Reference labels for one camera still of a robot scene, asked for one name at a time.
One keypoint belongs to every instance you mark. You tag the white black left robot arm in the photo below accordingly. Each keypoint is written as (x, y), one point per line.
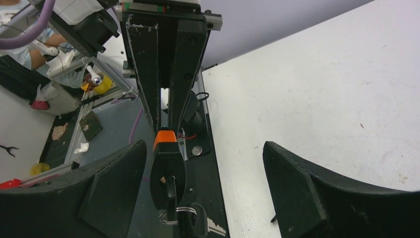
(88, 25)

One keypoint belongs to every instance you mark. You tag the orange padlock with keys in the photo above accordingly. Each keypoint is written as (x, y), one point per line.
(168, 182)

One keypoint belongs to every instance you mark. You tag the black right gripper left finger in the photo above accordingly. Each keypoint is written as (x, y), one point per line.
(96, 200)

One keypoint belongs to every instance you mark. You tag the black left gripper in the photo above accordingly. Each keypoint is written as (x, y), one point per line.
(166, 41)

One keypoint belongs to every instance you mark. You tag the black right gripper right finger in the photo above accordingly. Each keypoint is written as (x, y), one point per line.
(311, 201)

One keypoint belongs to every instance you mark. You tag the person in white shirt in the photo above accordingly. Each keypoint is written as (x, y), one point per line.
(23, 69)

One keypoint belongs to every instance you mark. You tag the aluminium rail frame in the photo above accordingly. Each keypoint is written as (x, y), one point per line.
(120, 90)

